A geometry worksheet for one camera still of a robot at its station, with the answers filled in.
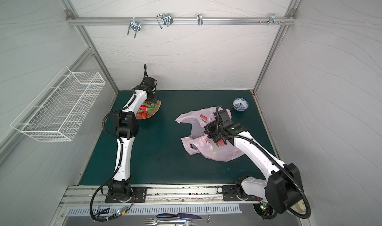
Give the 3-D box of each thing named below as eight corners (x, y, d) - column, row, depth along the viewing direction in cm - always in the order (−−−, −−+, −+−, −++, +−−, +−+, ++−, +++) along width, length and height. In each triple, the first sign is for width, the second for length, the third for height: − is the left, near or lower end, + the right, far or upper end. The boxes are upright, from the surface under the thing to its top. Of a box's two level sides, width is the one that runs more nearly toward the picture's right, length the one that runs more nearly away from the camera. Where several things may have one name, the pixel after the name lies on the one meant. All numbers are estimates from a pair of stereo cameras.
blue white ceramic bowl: (233, 111, 109) (234, 108, 107) (231, 100, 116) (232, 97, 113) (248, 111, 109) (250, 108, 107) (245, 100, 116) (246, 97, 113)
